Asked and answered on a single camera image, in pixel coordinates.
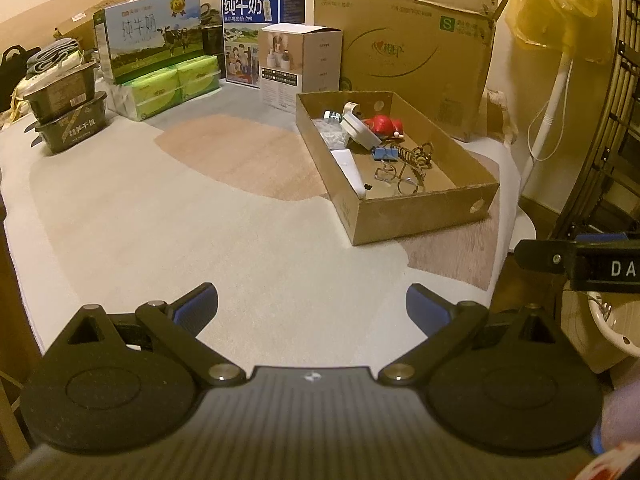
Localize wooden headboard panel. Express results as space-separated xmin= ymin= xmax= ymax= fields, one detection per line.
xmin=0 ymin=0 xmax=102 ymax=52

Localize shallow cardboard tray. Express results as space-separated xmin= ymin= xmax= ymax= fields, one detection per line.
xmin=295 ymin=91 xmax=499 ymax=246

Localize clear plastic box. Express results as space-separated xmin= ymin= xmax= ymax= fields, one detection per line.
xmin=312 ymin=118 xmax=350 ymax=150

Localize upper black crate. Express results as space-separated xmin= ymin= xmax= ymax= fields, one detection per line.
xmin=24 ymin=62 xmax=96 ymax=124

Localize green white small jar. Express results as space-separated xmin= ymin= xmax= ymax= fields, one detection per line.
xmin=322 ymin=110 xmax=342 ymax=124

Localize white fan stand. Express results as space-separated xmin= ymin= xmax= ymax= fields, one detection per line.
xmin=509 ymin=50 xmax=574 ymax=254

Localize large brown cardboard box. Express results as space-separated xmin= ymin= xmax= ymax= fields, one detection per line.
xmin=314 ymin=0 xmax=508 ymax=141

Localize red white toy figure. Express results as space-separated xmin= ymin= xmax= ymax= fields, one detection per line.
xmin=362 ymin=114 xmax=404 ymax=140

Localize blue milk carton box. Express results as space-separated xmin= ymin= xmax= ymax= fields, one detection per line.
xmin=220 ymin=0 xmax=306 ymax=88

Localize blue binder clip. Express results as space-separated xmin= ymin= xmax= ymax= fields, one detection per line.
xmin=371 ymin=146 xmax=399 ymax=162

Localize green tissue pack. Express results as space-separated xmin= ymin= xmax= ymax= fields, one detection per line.
xmin=106 ymin=55 xmax=220 ymax=122

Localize folded grey clothes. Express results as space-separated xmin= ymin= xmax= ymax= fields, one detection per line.
xmin=26 ymin=38 xmax=80 ymax=78

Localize black crate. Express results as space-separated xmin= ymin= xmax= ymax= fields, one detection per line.
xmin=24 ymin=62 xmax=96 ymax=124
xmin=34 ymin=91 xmax=107 ymax=154

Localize green pasture milk box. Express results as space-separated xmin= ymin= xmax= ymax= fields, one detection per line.
xmin=93 ymin=0 xmax=204 ymax=84

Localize white humidifier box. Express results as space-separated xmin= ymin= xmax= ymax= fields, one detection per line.
xmin=258 ymin=23 xmax=343 ymax=113

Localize lower black crate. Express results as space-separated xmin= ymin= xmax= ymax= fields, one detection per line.
xmin=34 ymin=91 xmax=107 ymax=154

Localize black bag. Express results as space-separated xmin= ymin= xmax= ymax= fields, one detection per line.
xmin=0 ymin=46 xmax=40 ymax=112

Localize beige plug adapter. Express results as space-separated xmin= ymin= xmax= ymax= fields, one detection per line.
xmin=342 ymin=101 xmax=361 ymax=117

